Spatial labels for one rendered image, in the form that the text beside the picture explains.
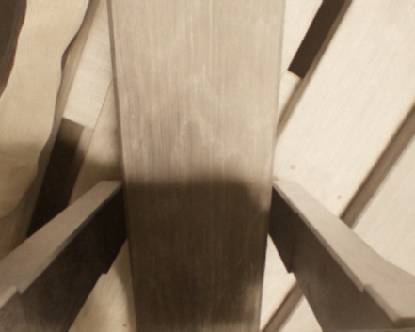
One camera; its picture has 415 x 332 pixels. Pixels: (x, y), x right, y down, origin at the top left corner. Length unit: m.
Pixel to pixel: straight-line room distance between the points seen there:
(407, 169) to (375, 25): 0.14
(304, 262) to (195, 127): 0.11
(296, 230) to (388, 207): 0.14
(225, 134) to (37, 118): 0.17
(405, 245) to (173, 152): 0.27
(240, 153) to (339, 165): 0.15
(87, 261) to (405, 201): 0.29
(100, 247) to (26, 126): 0.13
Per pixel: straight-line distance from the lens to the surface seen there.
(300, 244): 0.18
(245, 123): 0.16
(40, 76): 0.24
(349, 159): 0.29
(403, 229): 0.33
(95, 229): 0.19
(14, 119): 0.26
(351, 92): 0.28
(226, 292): 0.21
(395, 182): 0.30
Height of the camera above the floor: 0.39
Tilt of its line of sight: 75 degrees down
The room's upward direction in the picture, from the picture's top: 177 degrees clockwise
